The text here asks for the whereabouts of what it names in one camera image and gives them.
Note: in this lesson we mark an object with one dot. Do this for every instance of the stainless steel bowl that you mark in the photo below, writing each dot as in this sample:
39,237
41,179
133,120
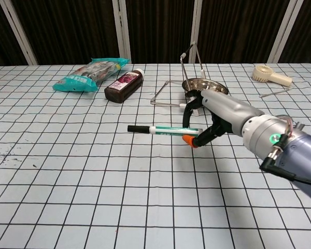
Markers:
210,85

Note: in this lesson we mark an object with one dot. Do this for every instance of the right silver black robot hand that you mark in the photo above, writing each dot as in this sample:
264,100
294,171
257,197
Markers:
228,109

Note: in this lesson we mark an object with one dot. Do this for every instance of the brown bottle with pink label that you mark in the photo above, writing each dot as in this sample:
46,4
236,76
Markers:
124,85

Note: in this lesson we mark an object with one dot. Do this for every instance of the black marker cap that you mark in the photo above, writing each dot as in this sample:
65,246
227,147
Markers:
138,129

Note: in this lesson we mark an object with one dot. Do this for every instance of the cream handheld fan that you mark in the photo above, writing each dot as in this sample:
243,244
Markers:
264,74

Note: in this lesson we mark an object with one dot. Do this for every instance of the white frame post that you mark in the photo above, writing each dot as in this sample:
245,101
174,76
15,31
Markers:
282,31
197,23
18,32
121,31

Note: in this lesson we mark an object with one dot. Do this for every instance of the white green marker body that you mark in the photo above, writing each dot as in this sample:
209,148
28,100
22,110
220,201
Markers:
171,130

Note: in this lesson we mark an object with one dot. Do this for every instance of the teal snack bag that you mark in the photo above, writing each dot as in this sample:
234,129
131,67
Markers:
85,77

